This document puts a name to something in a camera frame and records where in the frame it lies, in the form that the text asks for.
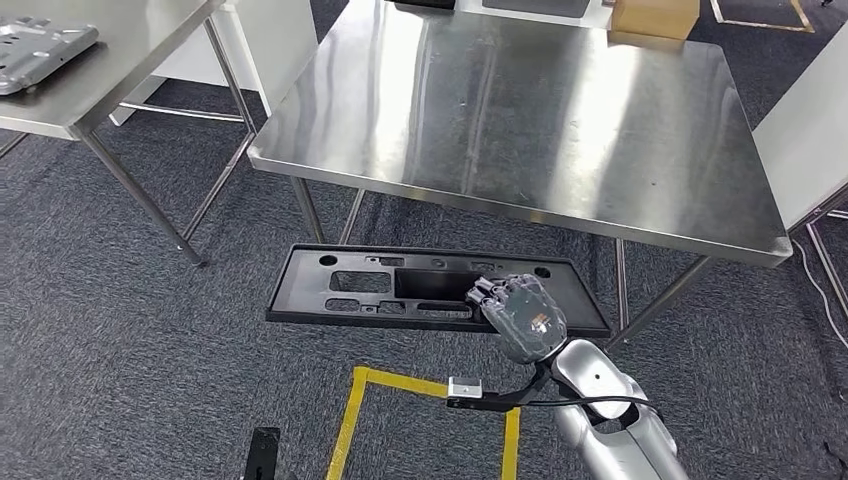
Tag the yellow floor tape outline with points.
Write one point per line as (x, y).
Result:
(404, 383)
(762, 26)

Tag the black robot left foot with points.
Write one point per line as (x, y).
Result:
(263, 457)

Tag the open cardboard box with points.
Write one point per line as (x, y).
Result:
(652, 16)

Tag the black plastic plate bracket part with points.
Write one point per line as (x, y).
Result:
(305, 291)

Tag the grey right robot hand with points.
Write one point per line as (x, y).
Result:
(530, 321)

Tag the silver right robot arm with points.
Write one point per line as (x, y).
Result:
(616, 457)

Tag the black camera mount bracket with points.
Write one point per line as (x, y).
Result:
(490, 403)

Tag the stainless steel workbench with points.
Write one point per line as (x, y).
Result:
(530, 119)

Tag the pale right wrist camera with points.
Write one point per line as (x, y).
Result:
(465, 386)

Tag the grey metal plate part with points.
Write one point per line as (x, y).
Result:
(40, 56)

